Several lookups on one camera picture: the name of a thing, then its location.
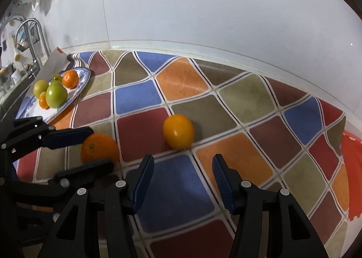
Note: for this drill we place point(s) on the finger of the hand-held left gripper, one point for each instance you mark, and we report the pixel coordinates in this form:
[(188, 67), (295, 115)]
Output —
[(69, 136), (84, 171)]

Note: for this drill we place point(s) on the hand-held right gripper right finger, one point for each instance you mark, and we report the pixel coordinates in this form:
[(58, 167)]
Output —
[(222, 184)]

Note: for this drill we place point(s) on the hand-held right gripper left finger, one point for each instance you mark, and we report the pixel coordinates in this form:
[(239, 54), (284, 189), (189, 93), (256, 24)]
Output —
[(142, 181)]

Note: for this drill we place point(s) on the large orange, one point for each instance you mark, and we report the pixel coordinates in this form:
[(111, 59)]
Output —
[(100, 147)]

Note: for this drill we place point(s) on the green apple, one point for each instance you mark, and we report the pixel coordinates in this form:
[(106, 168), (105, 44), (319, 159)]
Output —
[(56, 94)]

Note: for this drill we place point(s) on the yellow-green apple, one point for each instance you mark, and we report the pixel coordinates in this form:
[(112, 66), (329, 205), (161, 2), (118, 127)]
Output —
[(41, 87)]

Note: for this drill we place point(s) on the blue and white plate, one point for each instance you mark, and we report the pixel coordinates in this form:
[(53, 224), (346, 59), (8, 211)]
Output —
[(82, 79)]

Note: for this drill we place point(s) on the yellow-orange citrus fruit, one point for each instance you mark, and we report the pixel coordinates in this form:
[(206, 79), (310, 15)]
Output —
[(178, 132)]

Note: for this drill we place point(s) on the small orange mandarin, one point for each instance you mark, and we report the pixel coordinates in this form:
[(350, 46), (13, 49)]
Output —
[(70, 79), (43, 101)]

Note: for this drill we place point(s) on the small green lime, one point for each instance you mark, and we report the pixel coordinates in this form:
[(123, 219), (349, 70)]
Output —
[(57, 77)]

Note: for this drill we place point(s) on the steel sink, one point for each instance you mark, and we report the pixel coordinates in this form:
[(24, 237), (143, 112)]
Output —
[(14, 96)]

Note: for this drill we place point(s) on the white cutting board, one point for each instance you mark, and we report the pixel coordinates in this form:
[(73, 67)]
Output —
[(55, 62)]

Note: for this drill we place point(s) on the metal gooseneck faucet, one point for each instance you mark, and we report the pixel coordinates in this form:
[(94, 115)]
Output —
[(44, 37)]

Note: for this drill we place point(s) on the colourful patterned mat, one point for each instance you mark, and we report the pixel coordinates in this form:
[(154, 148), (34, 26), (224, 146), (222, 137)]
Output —
[(183, 76)]

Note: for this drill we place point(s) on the red plastic tray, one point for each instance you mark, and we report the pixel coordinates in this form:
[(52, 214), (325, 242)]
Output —
[(352, 176)]

